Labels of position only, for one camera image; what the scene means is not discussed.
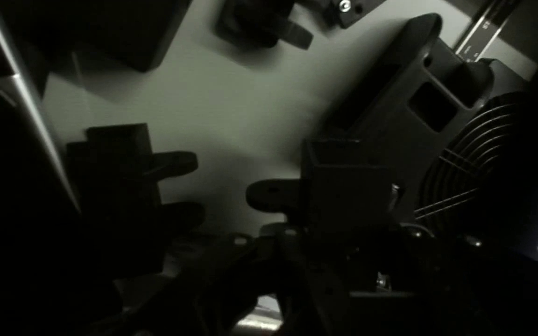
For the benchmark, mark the black plastic part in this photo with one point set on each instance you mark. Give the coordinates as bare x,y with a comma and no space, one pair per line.
341,196
116,174
260,24

